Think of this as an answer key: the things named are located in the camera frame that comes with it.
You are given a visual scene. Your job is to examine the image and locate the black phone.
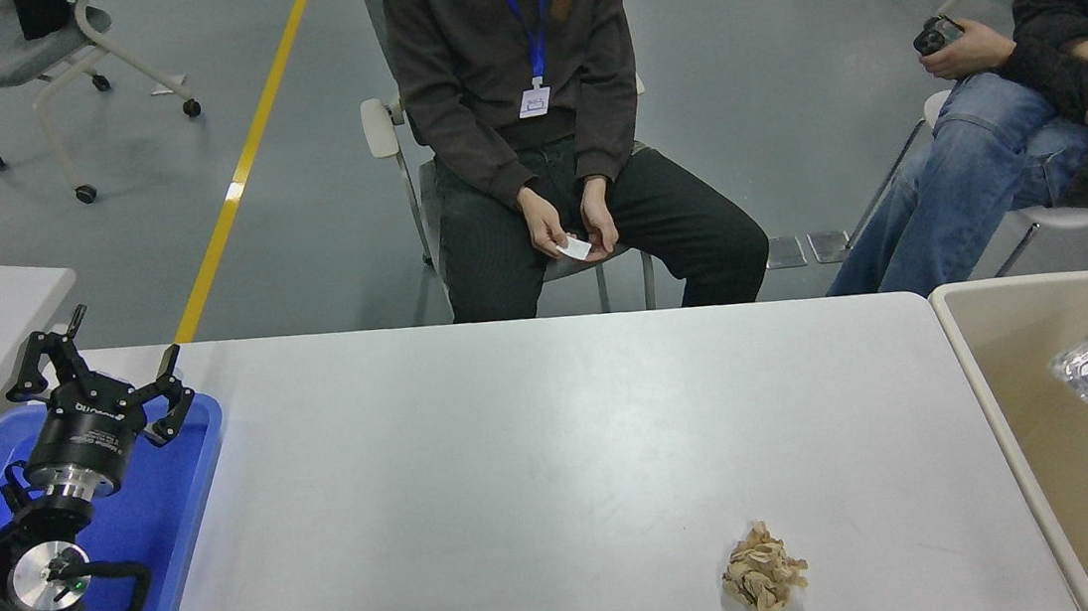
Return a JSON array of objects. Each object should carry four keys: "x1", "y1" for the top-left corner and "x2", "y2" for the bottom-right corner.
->
[{"x1": 909, "y1": 13, "x2": 967, "y2": 59}]

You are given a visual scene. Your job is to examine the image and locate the tan paper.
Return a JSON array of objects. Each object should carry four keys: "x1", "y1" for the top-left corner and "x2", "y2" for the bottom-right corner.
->
[{"x1": 717, "y1": 518, "x2": 814, "y2": 611}]

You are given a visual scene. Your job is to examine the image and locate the large pale bin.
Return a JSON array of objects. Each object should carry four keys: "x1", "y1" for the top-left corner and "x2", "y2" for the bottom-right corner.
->
[{"x1": 928, "y1": 269, "x2": 1088, "y2": 611}]

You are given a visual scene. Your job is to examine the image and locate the person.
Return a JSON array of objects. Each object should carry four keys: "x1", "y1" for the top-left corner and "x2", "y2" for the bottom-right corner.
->
[
  {"x1": 382, "y1": 0, "x2": 776, "y2": 335},
  {"x1": 799, "y1": 0, "x2": 1088, "y2": 299}
]

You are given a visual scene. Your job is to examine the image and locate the blue lanyard with badge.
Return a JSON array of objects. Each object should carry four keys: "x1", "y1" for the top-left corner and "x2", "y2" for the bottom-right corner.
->
[{"x1": 487, "y1": 0, "x2": 562, "y2": 122}]

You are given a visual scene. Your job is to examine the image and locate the metal floor plate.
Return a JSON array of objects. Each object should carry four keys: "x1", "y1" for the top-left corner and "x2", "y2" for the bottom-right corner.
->
[
  {"x1": 806, "y1": 228, "x2": 854, "y2": 266},
  {"x1": 765, "y1": 234, "x2": 808, "y2": 271}
]

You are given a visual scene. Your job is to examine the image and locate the person's left hand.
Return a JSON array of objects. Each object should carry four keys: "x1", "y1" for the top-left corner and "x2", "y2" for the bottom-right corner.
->
[
  {"x1": 914, "y1": 13, "x2": 1019, "y2": 82},
  {"x1": 576, "y1": 174, "x2": 622, "y2": 257}
]

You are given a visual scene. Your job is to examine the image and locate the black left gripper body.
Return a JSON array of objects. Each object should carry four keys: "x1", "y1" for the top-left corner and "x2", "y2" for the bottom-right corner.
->
[{"x1": 18, "y1": 373, "x2": 153, "y2": 488}]

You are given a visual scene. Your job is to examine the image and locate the yellow floor tape line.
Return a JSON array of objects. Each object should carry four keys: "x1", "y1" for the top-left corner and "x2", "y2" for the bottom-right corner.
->
[{"x1": 139, "y1": 0, "x2": 355, "y2": 344}]

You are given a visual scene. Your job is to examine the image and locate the black bag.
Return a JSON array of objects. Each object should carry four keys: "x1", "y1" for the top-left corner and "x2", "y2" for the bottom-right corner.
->
[{"x1": 14, "y1": 0, "x2": 77, "y2": 43}]

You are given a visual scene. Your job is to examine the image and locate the blue plastic tray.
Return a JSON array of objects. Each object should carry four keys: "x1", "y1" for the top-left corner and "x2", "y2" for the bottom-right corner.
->
[{"x1": 0, "y1": 386, "x2": 243, "y2": 611}]

